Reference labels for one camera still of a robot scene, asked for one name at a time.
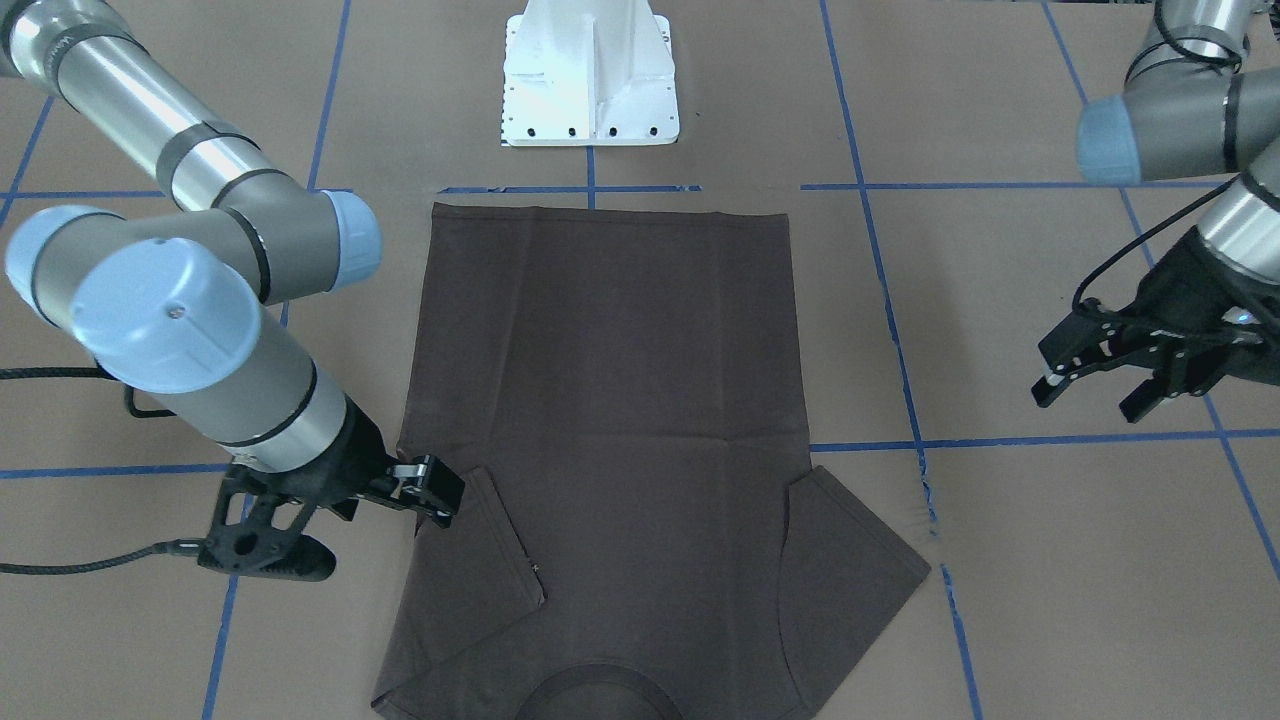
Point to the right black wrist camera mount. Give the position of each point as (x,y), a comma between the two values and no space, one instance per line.
(258,532)

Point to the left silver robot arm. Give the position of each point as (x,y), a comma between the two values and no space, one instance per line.
(1188,109)

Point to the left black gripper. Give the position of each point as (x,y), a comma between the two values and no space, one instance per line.
(1183,288)

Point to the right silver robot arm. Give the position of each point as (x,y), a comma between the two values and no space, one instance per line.
(178,306)

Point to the dark brown t-shirt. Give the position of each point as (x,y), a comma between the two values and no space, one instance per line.
(643,534)

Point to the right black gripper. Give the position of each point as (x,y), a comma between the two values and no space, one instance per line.
(352,455)

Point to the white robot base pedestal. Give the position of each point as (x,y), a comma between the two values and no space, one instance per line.
(589,73)

